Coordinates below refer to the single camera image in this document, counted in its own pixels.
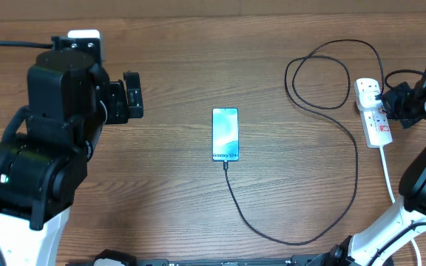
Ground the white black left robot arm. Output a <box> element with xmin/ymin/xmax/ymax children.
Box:
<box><xmin>0</xmin><ymin>48</ymin><xmax>143</xmax><ymax>265</ymax></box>

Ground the white USB charger plug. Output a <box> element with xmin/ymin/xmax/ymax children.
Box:
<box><xmin>356</xmin><ymin>91</ymin><xmax>383</xmax><ymax>112</ymax></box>

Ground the white power strip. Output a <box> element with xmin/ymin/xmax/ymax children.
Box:
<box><xmin>354</xmin><ymin>78</ymin><xmax>393</xmax><ymax>149</ymax></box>

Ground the black USB charging cable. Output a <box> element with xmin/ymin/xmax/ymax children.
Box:
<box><xmin>223</xmin><ymin>38</ymin><xmax>386</xmax><ymax>246</ymax></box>

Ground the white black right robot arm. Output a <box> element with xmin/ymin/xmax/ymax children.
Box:
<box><xmin>309</xmin><ymin>68</ymin><xmax>426</xmax><ymax>265</ymax></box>

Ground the white power strip cord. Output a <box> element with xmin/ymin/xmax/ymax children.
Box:
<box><xmin>378</xmin><ymin>146</ymin><xmax>423</xmax><ymax>266</ymax></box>

